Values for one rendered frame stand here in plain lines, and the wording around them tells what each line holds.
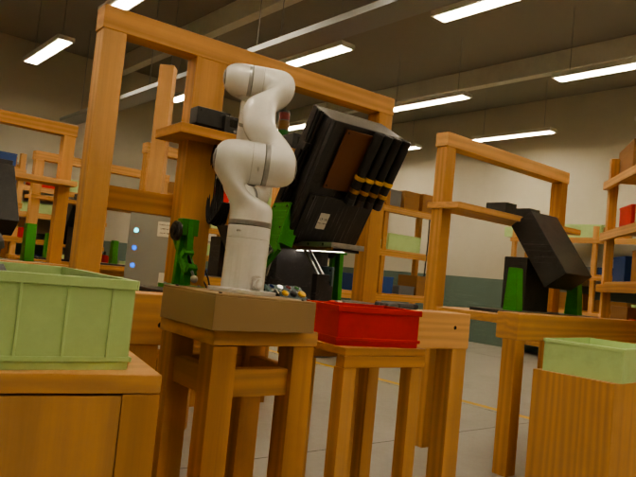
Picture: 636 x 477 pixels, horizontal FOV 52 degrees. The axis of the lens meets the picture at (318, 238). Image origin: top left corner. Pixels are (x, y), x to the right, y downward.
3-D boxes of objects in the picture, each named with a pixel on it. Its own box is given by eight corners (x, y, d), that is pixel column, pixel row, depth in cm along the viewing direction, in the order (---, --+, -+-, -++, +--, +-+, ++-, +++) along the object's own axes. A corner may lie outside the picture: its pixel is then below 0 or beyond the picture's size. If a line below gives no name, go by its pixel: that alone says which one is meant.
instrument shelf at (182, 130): (358, 171, 301) (359, 163, 301) (180, 131, 248) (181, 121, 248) (325, 175, 321) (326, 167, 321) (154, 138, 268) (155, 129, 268)
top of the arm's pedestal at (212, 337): (317, 346, 175) (318, 332, 176) (212, 345, 156) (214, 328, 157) (256, 331, 201) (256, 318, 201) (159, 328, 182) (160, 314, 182)
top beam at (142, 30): (393, 115, 331) (395, 98, 331) (102, 26, 241) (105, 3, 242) (381, 118, 338) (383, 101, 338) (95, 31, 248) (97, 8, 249)
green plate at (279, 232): (289, 260, 248) (306, 210, 252) (272, 252, 243) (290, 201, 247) (273, 259, 257) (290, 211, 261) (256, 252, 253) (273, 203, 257)
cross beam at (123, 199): (355, 242, 328) (357, 224, 329) (100, 206, 251) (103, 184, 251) (348, 242, 332) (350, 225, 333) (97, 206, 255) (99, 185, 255)
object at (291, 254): (325, 299, 279) (332, 221, 281) (266, 295, 261) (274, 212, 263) (300, 295, 294) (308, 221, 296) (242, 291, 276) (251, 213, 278)
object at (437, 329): (468, 349, 276) (471, 314, 277) (128, 344, 187) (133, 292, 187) (443, 344, 287) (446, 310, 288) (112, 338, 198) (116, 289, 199)
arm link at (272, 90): (236, 191, 181) (292, 199, 184) (241, 159, 172) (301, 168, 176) (242, 86, 214) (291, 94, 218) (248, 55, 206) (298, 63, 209)
